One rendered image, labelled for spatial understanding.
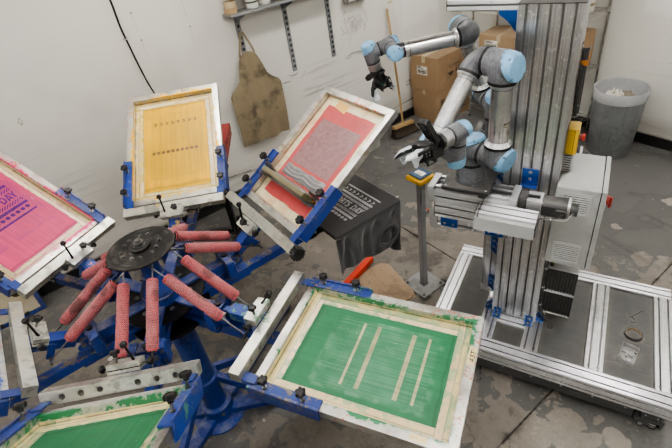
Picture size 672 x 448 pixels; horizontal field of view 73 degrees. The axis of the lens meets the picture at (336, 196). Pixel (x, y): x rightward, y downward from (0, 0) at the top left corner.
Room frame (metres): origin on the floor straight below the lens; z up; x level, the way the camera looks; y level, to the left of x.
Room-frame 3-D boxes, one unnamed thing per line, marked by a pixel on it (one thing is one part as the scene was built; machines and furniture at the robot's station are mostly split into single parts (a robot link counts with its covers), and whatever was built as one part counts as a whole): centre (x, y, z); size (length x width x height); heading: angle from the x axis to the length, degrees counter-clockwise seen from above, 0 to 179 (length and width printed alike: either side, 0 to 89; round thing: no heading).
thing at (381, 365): (1.21, 0.10, 1.05); 1.08 x 0.61 x 0.23; 62
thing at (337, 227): (2.23, -0.05, 0.95); 0.48 x 0.44 x 0.01; 122
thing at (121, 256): (1.64, 0.90, 0.67); 0.39 x 0.39 x 1.35
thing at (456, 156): (1.59, -0.50, 1.56); 0.11 x 0.08 x 0.11; 32
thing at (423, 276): (2.39, -0.54, 0.48); 0.22 x 0.22 x 0.96; 32
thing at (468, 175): (1.83, -0.66, 1.31); 0.15 x 0.15 x 0.10
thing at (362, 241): (2.07, -0.14, 0.79); 0.46 x 0.09 x 0.33; 122
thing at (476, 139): (1.83, -0.66, 1.42); 0.13 x 0.12 x 0.14; 32
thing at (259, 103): (4.14, 0.57, 1.06); 0.53 x 0.07 x 1.05; 122
